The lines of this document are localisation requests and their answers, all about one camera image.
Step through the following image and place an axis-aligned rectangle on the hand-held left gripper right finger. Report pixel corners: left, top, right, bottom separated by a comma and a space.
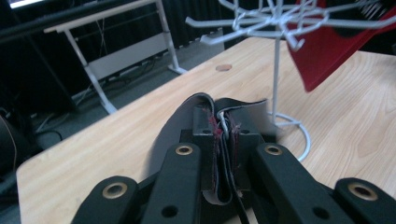
228, 107, 266, 191

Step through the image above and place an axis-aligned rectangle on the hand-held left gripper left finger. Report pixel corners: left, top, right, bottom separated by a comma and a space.
179, 105, 219, 192

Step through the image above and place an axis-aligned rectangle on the red baseball cap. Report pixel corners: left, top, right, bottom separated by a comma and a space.
285, 0, 396, 93

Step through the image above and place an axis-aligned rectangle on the white metal desk frame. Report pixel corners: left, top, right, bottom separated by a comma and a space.
43, 0, 189, 115

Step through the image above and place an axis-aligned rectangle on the grey sun visor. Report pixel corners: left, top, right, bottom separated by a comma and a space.
148, 91, 278, 207

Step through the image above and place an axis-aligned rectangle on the white wire display rack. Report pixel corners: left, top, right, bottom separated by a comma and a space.
185, 0, 396, 163

